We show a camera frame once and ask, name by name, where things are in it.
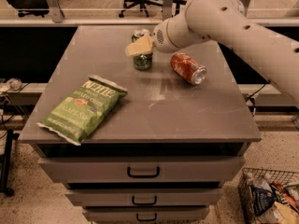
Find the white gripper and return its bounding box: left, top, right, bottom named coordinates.
left=125, top=15, right=206, bottom=56

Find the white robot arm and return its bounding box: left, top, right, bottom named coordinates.
left=125, top=0, right=299, bottom=104

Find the red soda can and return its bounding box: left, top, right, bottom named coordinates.
left=170, top=52, right=207, bottom=85

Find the green jalapeno chip bag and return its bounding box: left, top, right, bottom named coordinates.
left=37, top=75, right=128, bottom=146

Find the grey drawer cabinet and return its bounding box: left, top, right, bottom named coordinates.
left=21, top=25, right=261, bottom=224

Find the cluttered side shelf left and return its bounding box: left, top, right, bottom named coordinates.
left=0, top=78, right=47, bottom=117

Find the black stand leg left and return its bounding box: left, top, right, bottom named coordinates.
left=0, top=129, right=19, bottom=197

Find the blue snack bag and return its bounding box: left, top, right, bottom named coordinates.
left=251, top=187, right=275, bottom=216

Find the black cable right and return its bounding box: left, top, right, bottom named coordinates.
left=245, top=83, right=268, bottom=104

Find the top drawer black handle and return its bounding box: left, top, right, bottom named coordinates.
left=127, top=167, right=160, bottom=178

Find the drawer black handle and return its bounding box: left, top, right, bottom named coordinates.
left=127, top=167, right=160, bottom=178
left=131, top=196, right=157, bottom=206
left=135, top=214, right=157, bottom=222

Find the middle drawer black handle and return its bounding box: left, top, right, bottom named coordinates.
left=131, top=196, right=157, bottom=206

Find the bottom drawer black handle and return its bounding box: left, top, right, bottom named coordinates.
left=135, top=214, right=157, bottom=222

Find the wire basket with snacks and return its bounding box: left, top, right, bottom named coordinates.
left=238, top=168, right=299, bottom=224

